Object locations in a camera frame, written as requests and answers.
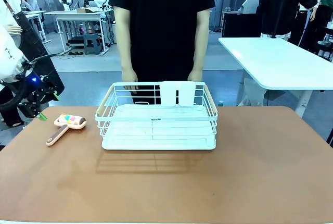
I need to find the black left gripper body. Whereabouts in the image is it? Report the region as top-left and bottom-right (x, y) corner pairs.
(17, 74), (57, 119)

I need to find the pink lint roller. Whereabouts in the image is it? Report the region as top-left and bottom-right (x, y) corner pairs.
(46, 114), (87, 147)

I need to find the white wire dish rack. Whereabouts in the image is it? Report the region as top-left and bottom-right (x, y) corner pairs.
(94, 81), (219, 142)

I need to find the white drain tray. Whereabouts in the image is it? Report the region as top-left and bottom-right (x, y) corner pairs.
(101, 103), (217, 151)

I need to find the person's right forearm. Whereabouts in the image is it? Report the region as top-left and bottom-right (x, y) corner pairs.
(113, 5), (133, 72)

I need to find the person's left forearm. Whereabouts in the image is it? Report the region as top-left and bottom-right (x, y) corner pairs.
(193, 8), (211, 72)

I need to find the person's right hand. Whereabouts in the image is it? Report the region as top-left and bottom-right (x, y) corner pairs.
(121, 68), (139, 95)

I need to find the person's left hand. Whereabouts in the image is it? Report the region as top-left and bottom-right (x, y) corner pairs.
(187, 68), (204, 82)

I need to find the grey step stool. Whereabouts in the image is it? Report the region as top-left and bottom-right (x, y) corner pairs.
(83, 33), (102, 55)

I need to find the small white background desk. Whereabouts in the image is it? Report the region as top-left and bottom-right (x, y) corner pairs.
(24, 10), (52, 44)

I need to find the white background work table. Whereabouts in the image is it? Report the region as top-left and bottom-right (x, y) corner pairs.
(44, 9), (117, 56)

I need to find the cardboard box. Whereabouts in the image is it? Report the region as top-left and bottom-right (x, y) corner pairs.
(76, 7), (104, 14)

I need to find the white plastic cutlery holder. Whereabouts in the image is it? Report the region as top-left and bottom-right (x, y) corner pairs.
(159, 80), (196, 106)

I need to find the person's torso black t-shirt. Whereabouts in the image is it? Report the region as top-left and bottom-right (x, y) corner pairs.
(108, 0), (216, 105)

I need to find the black cabinet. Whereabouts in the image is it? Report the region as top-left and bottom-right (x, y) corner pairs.
(222, 12), (262, 38)

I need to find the white angular machine housing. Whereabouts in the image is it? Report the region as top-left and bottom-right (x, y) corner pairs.
(238, 0), (260, 14)

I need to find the white side table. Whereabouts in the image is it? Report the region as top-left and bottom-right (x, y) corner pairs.
(218, 37), (333, 118)

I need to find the bystander in black sweater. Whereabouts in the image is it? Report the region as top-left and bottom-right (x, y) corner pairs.
(256, 0), (318, 39)

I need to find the bystander in white shirt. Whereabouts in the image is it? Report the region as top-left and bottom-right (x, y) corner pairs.
(290, 0), (324, 46)

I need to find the bystander in green top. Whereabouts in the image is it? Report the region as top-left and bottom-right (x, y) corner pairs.
(306, 0), (333, 53)

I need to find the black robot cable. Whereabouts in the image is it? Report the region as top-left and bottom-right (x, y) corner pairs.
(0, 53), (57, 111)

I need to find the dark apron with strap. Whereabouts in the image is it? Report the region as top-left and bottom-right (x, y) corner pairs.
(0, 0), (66, 105)

